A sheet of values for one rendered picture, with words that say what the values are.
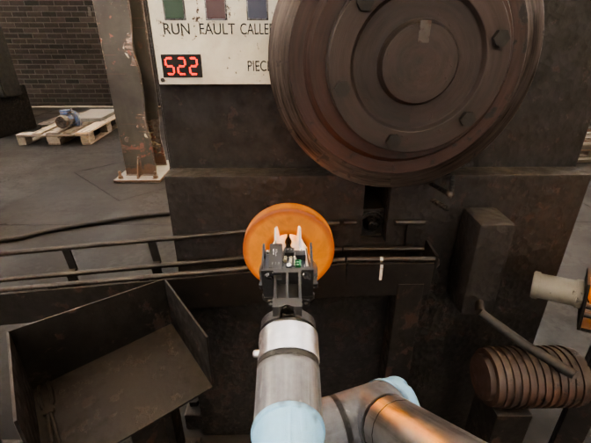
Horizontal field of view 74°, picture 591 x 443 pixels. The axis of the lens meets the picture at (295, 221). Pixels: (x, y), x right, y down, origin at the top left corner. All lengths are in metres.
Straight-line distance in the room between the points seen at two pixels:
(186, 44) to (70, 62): 6.84
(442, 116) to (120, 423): 0.72
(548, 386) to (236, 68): 0.92
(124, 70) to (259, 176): 2.73
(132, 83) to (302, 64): 2.87
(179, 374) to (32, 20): 7.38
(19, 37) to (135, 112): 4.67
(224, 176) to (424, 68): 0.47
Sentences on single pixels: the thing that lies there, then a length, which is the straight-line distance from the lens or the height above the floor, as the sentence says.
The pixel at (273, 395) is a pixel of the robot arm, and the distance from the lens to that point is 0.45.
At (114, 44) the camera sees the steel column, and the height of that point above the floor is 1.07.
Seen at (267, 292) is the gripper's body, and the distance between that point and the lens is 0.56.
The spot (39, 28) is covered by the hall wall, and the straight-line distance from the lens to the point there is 7.86.
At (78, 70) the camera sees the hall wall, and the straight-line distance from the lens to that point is 7.66.
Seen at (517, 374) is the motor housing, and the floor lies 0.52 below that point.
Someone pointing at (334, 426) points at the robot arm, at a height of 0.72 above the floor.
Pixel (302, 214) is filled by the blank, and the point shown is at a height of 0.89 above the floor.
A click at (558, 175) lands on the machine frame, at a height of 0.87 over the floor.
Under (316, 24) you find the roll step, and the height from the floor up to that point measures 1.17.
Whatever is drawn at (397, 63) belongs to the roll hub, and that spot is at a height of 1.12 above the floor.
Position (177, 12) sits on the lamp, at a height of 1.19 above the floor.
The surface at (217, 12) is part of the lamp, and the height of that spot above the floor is 1.19.
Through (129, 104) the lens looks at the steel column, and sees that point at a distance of 3.55.
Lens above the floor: 1.16
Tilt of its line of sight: 26 degrees down
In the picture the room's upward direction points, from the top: straight up
